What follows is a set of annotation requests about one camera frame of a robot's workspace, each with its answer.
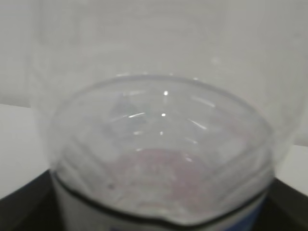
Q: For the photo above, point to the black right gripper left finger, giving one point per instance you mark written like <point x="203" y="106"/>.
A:
<point x="33" y="207"/>

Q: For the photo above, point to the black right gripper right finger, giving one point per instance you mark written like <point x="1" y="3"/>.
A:
<point x="289" y="210"/>

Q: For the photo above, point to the clear plastic water bottle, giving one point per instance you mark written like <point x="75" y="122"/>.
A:
<point x="166" y="115"/>

